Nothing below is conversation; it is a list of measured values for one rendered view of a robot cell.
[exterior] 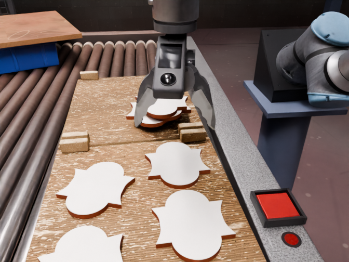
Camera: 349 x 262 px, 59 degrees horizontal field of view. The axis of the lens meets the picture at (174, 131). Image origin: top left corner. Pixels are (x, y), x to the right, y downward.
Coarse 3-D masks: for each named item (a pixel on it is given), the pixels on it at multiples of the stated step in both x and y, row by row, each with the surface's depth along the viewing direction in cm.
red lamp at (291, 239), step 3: (288, 234) 51; (291, 234) 51; (285, 237) 51; (288, 237) 51; (291, 237) 51; (294, 237) 51; (285, 240) 50; (288, 240) 50; (291, 240) 50; (294, 240) 50; (297, 240) 50; (291, 243) 50; (294, 243) 50; (297, 243) 50
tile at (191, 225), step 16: (176, 192) 55; (192, 192) 55; (160, 208) 52; (176, 208) 52; (192, 208) 52; (208, 208) 52; (160, 224) 49; (176, 224) 49; (192, 224) 49; (208, 224) 49; (224, 224) 49; (160, 240) 47; (176, 240) 47; (192, 240) 47; (208, 240) 47; (192, 256) 44; (208, 256) 44
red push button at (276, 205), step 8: (264, 200) 56; (272, 200) 56; (280, 200) 56; (288, 200) 56; (264, 208) 55; (272, 208) 55; (280, 208) 55; (288, 208) 55; (272, 216) 53; (280, 216) 53; (288, 216) 53
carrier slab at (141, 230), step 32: (64, 160) 65; (96, 160) 65; (128, 160) 65; (128, 192) 57; (160, 192) 57; (224, 192) 57; (64, 224) 51; (96, 224) 51; (128, 224) 51; (32, 256) 46; (128, 256) 46; (160, 256) 46; (224, 256) 46; (256, 256) 46
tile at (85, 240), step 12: (84, 228) 49; (96, 228) 49; (60, 240) 47; (72, 240) 47; (84, 240) 47; (96, 240) 47; (108, 240) 47; (120, 240) 47; (60, 252) 45; (72, 252) 45; (84, 252) 45; (96, 252) 45; (108, 252) 45
